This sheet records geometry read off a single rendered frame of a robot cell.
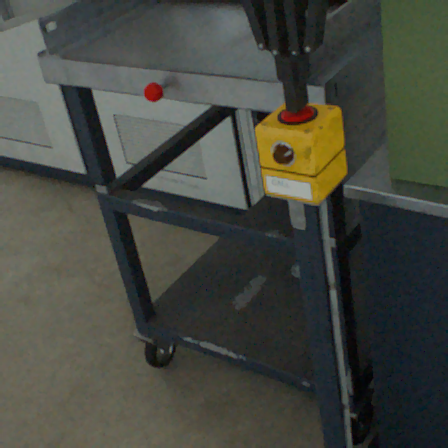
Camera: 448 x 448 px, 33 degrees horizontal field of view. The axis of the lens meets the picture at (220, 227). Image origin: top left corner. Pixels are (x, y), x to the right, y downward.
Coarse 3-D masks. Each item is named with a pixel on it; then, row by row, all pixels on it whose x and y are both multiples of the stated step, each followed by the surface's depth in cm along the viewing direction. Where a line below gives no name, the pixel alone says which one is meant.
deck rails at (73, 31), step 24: (96, 0) 149; (120, 0) 155; (144, 0) 160; (360, 0) 121; (72, 24) 145; (96, 24) 151; (120, 24) 152; (336, 24) 116; (360, 24) 123; (48, 48) 142; (72, 48) 143; (336, 48) 118; (312, 72) 113
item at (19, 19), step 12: (0, 0) 164; (12, 0) 165; (24, 0) 167; (36, 0) 168; (48, 0) 170; (60, 0) 171; (72, 0) 170; (0, 12) 164; (12, 12) 165; (24, 12) 168; (36, 12) 166; (48, 12) 168; (0, 24) 163; (12, 24) 164
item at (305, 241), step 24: (312, 216) 97; (312, 240) 99; (312, 264) 102; (312, 288) 104; (312, 312) 107; (336, 312) 108; (312, 336) 110; (336, 336) 110; (312, 360) 113; (336, 360) 113; (336, 384) 113; (336, 408) 116; (336, 432) 119
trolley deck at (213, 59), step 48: (192, 0) 157; (240, 0) 151; (336, 0) 141; (96, 48) 142; (144, 48) 137; (192, 48) 133; (240, 48) 129; (192, 96) 127; (240, 96) 120; (336, 96) 114
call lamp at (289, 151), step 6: (276, 144) 90; (282, 144) 89; (288, 144) 89; (276, 150) 89; (282, 150) 89; (288, 150) 89; (294, 150) 89; (276, 156) 90; (282, 156) 89; (288, 156) 89; (294, 156) 89; (276, 162) 90; (282, 162) 90; (288, 162) 90; (294, 162) 90
